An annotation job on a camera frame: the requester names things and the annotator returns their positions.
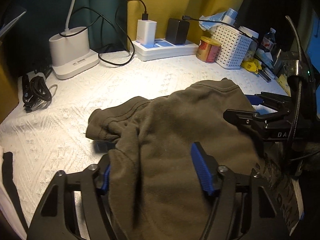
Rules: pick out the grey smartphone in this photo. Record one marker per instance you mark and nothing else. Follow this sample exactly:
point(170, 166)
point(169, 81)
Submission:
point(265, 76)

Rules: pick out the clear jar with white lid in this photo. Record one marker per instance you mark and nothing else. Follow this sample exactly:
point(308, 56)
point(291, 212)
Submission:
point(253, 45)

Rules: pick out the yellow duck snack packet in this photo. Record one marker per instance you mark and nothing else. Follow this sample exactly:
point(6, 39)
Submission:
point(251, 66)

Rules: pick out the white power strip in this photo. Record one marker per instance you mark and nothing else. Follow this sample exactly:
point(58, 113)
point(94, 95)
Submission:
point(162, 51)

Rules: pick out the brown t-shirt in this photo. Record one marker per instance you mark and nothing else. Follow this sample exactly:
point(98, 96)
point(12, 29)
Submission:
point(170, 130)

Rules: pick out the white desk lamp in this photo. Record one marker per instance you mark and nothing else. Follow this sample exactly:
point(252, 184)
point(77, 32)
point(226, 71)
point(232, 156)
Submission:
point(70, 47)

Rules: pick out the red tin can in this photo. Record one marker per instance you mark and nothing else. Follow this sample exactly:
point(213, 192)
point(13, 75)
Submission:
point(207, 50)

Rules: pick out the yellow curtain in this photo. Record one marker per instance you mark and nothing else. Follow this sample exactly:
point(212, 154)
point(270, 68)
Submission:
point(175, 0)

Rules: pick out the white woven plastic basket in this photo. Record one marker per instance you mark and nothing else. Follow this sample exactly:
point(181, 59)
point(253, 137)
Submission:
point(230, 47)

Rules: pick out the white charger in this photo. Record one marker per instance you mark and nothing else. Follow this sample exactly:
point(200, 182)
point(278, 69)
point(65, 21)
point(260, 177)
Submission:
point(146, 31)

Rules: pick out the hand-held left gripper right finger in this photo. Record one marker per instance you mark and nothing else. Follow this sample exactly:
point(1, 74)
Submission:
point(202, 172)

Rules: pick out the white crumpled cloth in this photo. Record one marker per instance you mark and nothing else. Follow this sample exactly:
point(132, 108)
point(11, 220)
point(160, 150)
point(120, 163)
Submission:
point(7, 205)

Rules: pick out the plastic water bottle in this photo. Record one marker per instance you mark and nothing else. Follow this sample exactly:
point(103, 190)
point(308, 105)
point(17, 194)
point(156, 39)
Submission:
point(268, 41)

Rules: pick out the crumpled tissue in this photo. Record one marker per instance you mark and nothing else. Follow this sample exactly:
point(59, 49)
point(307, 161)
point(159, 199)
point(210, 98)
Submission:
point(211, 21)

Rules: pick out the black charger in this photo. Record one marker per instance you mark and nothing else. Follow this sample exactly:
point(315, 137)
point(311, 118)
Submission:
point(177, 31)

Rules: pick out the printed paper towel pack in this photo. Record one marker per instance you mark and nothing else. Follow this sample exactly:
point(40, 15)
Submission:
point(265, 57)

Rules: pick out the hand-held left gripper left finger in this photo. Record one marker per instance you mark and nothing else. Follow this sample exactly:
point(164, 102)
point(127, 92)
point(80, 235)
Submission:
point(106, 177)

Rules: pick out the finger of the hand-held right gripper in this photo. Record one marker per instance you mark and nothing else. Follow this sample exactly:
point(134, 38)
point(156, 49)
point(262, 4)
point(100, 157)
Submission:
point(240, 116)
point(272, 100)

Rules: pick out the white textured table cover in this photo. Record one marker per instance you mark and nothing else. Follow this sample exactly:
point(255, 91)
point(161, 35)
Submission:
point(75, 130)

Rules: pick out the cardboard box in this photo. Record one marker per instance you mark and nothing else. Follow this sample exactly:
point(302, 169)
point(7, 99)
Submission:
point(5, 85)

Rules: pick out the white and blue tube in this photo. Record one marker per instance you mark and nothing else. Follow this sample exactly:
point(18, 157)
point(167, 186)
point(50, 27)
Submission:
point(229, 17)

